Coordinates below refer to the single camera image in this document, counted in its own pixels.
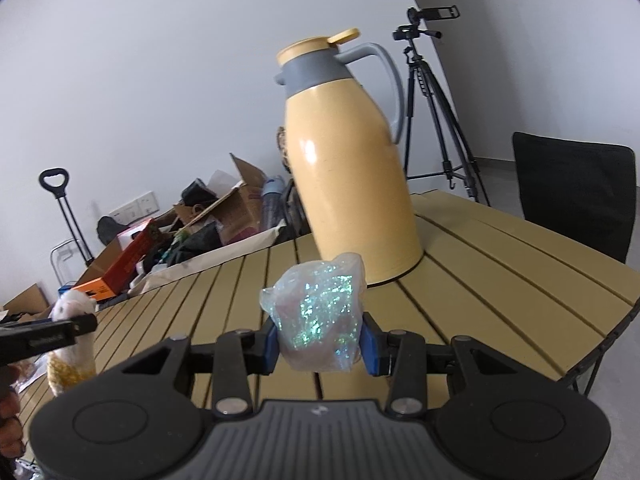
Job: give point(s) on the white wall socket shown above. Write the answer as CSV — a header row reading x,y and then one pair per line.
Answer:
x,y
148,202
124,211

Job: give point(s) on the rattan ball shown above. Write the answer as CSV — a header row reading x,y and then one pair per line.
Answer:
x,y
282,150

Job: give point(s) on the black pouch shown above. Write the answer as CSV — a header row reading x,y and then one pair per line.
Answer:
x,y
197,192

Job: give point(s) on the white plastic frame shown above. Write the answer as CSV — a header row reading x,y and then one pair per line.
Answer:
x,y
55,265

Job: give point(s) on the black folding chair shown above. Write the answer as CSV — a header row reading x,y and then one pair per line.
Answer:
x,y
575,190

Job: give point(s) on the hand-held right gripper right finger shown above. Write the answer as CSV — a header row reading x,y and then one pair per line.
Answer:
x,y
371,355

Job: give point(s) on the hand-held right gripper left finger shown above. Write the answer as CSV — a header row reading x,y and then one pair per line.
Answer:
x,y
271,352

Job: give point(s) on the orange flat box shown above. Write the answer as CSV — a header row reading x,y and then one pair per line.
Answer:
x,y
125,265

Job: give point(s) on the white yellow plush toy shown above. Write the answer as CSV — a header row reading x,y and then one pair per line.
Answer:
x,y
70,370

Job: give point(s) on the person's left hand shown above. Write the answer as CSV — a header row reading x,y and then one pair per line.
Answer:
x,y
9,420

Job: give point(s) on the tall flapped cardboard box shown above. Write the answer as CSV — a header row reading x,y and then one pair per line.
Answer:
x,y
240,210

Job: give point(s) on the khaki slatted folding table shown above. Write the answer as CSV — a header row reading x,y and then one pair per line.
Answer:
x,y
500,270

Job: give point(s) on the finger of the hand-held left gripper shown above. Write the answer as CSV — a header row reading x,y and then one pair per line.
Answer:
x,y
82,325

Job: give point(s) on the blue storage box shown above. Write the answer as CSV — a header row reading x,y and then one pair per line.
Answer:
x,y
66,290

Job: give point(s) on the black tripod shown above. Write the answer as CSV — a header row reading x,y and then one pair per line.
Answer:
x,y
414,60

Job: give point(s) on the shiny pink plastic bag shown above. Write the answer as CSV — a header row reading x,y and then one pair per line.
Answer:
x,y
315,310

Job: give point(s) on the black bag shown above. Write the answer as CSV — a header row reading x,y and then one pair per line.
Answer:
x,y
110,230

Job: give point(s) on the clear bottle blue cap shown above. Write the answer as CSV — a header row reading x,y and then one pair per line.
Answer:
x,y
273,205

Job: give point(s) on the dark cloth pile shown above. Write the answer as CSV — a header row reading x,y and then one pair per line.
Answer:
x,y
200,245

